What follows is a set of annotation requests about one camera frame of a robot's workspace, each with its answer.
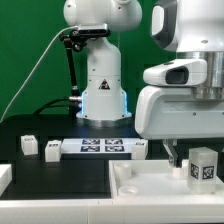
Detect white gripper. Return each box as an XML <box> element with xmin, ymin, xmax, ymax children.
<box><xmin>135</xmin><ymin>86</ymin><xmax>224</xmax><ymax>167</ymax></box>

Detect white square table top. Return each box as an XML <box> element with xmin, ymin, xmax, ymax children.
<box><xmin>108</xmin><ymin>159</ymin><xmax>224</xmax><ymax>200</ymax></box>

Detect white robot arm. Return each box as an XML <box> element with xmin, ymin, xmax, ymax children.
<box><xmin>63</xmin><ymin>0</ymin><xmax>224</xmax><ymax>166</ymax></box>

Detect white left fence block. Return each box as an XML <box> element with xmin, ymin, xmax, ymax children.
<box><xmin>0</xmin><ymin>164</ymin><xmax>12</xmax><ymax>196</ymax></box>

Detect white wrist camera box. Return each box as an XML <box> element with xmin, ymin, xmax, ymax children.
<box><xmin>143</xmin><ymin>59</ymin><xmax>207</xmax><ymax>87</ymax></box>

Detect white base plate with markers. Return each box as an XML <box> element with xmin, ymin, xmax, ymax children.
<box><xmin>61</xmin><ymin>138</ymin><xmax>138</xmax><ymax>154</ymax></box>

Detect black base cables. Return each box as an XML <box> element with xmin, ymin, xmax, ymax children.
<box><xmin>33</xmin><ymin>96</ymin><xmax>83</xmax><ymax>116</ymax></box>

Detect white front fence rail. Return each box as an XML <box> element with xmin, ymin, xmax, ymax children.
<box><xmin>0</xmin><ymin>200</ymin><xmax>224</xmax><ymax>224</ymax></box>

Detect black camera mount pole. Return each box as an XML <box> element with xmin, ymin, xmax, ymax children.
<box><xmin>59</xmin><ymin>33</ymin><xmax>81</xmax><ymax>118</ymax></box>

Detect grey camera on mount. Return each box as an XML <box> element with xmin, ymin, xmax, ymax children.
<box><xmin>71</xmin><ymin>23</ymin><xmax>111</xmax><ymax>38</ymax></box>

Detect white camera cable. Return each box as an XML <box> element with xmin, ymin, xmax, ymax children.
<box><xmin>0</xmin><ymin>25</ymin><xmax>80</xmax><ymax>124</ymax></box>

